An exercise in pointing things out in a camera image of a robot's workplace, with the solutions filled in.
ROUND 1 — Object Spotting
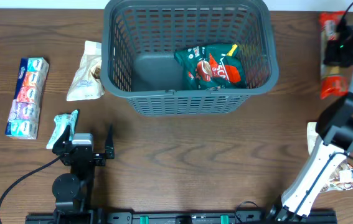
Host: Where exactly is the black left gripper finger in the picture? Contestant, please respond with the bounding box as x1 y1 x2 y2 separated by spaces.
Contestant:
52 125 71 154
105 124 115 159

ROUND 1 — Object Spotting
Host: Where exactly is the red spaghetti packet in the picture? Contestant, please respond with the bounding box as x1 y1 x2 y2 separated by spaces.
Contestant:
319 11 347 99

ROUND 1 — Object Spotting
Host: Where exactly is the brown dried food pouch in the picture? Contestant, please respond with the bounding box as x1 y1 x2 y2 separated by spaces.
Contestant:
306 122 353 193

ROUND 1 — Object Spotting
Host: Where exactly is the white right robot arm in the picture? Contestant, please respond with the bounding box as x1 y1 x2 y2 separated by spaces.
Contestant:
101 1 353 222

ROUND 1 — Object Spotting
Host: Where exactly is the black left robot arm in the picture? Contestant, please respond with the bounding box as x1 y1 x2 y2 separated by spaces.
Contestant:
52 125 107 214

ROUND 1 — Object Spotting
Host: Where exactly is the mint green small packet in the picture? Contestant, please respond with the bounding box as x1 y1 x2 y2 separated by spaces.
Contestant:
46 110 79 149

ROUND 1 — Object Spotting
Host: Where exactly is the colourful tissue multipack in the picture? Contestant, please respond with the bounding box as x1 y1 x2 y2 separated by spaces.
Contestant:
4 57 49 139

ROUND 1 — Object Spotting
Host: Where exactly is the beige snack pouch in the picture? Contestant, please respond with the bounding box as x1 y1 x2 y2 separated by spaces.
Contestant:
66 40 105 101

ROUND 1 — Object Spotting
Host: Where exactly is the grey plastic basket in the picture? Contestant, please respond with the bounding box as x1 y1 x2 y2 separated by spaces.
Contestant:
101 0 279 116

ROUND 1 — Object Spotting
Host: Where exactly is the green coffee bag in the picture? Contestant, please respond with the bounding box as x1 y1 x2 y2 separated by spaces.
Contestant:
174 44 247 90

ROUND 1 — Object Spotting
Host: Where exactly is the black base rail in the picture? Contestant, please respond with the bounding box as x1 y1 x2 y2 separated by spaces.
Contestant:
25 208 339 224

